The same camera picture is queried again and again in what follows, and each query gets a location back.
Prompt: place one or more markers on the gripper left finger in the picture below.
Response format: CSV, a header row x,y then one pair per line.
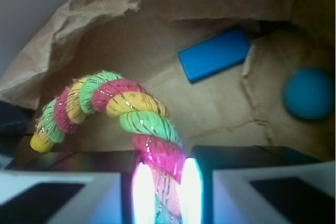
x,y
98,187

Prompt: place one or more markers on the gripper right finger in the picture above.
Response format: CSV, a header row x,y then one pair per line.
x,y
257,184

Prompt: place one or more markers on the blue ball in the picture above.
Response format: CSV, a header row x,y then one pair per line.
x,y
310,94

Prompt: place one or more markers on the blue rectangular block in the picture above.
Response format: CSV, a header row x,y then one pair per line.
x,y
214,55

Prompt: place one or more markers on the brown paper bag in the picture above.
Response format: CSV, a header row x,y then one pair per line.
x,y
141,39

